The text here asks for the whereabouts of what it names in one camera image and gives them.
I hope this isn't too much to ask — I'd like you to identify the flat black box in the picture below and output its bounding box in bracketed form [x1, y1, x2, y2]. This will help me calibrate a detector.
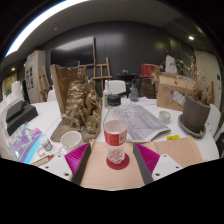
[5, 99, 26, 124]
[6, 103, 40, 136]

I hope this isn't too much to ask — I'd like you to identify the white cabinet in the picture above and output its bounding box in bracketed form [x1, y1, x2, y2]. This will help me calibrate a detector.
[24, 50, 48, 105]

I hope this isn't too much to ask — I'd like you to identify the red box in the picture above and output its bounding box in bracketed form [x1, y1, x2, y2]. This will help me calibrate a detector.
[140, 62, 161, 79]

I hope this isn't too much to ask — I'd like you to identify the clear red-labelled drink bottle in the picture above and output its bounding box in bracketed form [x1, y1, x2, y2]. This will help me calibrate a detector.
[102, 94, 129, 165]

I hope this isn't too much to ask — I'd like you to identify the black wall screen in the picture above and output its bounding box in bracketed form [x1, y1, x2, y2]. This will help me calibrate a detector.
[49, 36, 97, 68]

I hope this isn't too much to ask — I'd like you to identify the yellow tag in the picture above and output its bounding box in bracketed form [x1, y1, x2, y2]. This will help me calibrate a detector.
[166, 134, 181, 142]

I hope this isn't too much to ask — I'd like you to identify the small glass jar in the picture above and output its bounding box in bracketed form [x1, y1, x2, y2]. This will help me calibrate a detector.
[157, 110, 172, 126]

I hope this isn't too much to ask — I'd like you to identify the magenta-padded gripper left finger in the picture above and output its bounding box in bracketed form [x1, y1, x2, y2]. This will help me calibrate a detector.
[38, 142, 93, 187]

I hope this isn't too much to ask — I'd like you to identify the white plaster statue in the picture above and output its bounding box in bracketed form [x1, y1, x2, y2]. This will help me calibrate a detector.
[164, 54, 178, 75]

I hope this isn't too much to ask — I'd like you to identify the dry plant in grey pot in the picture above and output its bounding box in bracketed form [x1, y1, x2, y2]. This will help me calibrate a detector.
[177, 57, 216, 140]

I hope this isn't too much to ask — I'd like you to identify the wooden easel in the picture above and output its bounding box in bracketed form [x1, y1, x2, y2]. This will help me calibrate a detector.
[37, 64, 51, 101]
[91, 56, 113, 98]

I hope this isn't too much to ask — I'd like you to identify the white bottle with green label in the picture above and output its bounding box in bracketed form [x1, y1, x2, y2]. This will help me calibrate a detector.
[102, 79, 113, 109]

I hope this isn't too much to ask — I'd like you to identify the white plastic chair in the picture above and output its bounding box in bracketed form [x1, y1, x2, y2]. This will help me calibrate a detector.
[106, 79, 127, 98]
[46, 89, 57, 103]
[204, 102, 222, 138]

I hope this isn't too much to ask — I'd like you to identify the wooden brush with red band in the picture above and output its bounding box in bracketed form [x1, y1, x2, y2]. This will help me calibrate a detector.
[30, 153, 55, 167]

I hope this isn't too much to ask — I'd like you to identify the grey printed newspaper sheet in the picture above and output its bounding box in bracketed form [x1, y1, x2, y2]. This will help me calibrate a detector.
[119, 103, 172, 144]

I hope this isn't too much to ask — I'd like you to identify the white ceramic mug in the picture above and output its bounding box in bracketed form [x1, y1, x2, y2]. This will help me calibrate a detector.
[58, 130, 83, 155]

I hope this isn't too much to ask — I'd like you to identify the small white jar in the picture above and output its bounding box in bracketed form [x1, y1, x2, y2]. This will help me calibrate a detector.
[38, 135, 54, 153]

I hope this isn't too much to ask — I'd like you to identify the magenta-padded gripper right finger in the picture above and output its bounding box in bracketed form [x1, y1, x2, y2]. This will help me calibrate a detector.
[132, 142, 184, 187]

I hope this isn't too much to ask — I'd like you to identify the brown cardboard box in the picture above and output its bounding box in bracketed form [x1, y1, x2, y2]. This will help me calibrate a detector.
[155, 72, 195, 112]

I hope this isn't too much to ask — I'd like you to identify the golden sculpture on wooden base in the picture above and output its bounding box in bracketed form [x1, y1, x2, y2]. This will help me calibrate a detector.
[49, 62, 103, 143]

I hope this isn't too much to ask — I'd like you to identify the flat round red coaster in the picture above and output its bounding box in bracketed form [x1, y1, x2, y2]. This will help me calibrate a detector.
[105, 152, 131, 171]

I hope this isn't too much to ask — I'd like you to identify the clear spray bottle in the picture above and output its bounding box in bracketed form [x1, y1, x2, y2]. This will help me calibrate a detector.
[128, 78, 140, 104]

